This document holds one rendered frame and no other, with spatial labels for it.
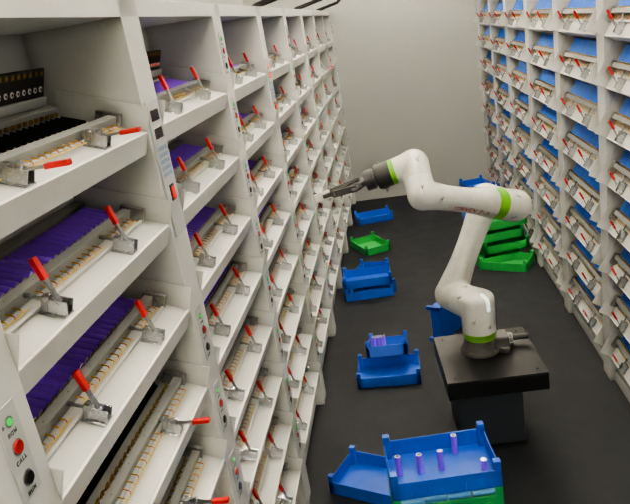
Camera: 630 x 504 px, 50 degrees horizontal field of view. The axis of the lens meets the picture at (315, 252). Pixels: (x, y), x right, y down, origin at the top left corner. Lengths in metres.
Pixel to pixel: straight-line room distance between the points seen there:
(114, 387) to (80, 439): 0.14
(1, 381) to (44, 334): 0.13
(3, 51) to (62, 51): 0.11
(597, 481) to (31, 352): 2.12
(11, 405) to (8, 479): 0.08
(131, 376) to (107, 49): 0.61
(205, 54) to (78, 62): 0.70
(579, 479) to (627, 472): 0.17
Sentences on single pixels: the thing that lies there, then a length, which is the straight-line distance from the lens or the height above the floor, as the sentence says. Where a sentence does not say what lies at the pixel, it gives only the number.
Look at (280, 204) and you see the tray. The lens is 2.81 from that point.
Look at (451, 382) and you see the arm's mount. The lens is 2.54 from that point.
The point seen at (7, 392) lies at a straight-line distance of 0.87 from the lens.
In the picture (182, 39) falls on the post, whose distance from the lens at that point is 2.06.
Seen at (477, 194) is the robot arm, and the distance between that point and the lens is 2.46.
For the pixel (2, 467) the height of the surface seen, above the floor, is 1.24.
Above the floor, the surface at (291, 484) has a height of 0.18.
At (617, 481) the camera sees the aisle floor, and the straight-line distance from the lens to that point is 2.68.
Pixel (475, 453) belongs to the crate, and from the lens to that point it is 2.10.
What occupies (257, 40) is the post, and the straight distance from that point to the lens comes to 2.72.
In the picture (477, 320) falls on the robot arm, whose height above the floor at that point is 0.52.
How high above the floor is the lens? 1.65
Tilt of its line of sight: 18 degrees down
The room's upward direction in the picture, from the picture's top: 9 degrees counter-clockwise
